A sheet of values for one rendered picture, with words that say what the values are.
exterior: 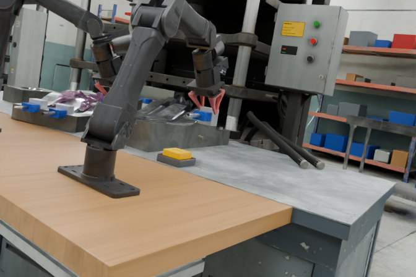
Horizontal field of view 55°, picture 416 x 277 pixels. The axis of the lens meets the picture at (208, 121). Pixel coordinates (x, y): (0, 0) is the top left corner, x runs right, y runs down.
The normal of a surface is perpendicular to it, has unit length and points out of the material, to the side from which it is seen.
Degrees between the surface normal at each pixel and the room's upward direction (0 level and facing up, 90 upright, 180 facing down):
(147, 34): 66
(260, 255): 90
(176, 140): 90
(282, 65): 90
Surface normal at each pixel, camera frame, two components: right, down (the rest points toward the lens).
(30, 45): 0.72, 0.19
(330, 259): -0.53, 0.00
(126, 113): 0.90, 0.19
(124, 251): 0.17, -0.98
